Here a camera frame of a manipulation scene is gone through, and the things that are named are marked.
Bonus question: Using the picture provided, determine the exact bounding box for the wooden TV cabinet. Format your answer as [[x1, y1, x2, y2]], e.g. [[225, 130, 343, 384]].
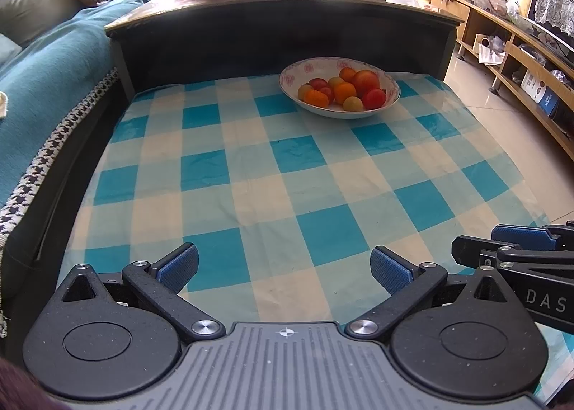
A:
[[426, 0, 574, 160]]

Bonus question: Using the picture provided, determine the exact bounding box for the dark maroon clothing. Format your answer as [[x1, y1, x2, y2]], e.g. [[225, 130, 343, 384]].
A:
[[0, 358, 68, 410]]

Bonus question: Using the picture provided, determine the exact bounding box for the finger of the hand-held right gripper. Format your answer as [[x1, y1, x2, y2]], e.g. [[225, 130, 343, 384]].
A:
[[492, 221, 574, 252], [451, 235, 574, 279]]

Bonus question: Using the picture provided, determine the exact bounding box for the blue covered sofa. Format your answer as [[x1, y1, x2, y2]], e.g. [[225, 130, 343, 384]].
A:
[[0, 0, 180, 339]]

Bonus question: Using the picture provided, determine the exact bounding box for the white bag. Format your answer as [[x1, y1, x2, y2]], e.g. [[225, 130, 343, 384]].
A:
[[477, 33, 509, 65]]

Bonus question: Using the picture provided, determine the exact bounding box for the dark coffee table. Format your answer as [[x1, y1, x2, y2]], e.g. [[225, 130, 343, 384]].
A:
[[9, 0, 462, 303]]

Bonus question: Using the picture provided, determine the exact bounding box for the white box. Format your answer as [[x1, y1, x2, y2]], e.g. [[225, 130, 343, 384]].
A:
[[522, 70, 550, 99]]

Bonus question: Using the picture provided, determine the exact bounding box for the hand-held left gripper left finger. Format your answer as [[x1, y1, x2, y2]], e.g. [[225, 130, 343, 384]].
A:
[[60, 243, 226, 343]]

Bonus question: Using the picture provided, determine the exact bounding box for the blue white checkered tablecloth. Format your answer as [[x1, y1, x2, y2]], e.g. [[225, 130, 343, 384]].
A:
[[67, 71, 574, 406]]

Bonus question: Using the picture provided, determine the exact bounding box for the blue box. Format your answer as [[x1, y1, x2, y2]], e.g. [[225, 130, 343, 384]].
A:
[[536, 80, 561, 117]]

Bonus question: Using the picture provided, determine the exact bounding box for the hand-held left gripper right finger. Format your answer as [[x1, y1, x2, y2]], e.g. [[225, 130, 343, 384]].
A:
[[344, 246, 509, 341]]

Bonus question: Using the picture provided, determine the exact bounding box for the white bowl with pink flowers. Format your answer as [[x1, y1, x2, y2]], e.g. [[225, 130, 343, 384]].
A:
[[279, 57, 401, 119]]

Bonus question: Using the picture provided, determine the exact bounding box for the red yellow nectarine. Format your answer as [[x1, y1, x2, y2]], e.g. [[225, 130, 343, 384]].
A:
[[352, 70, 381, 94]]

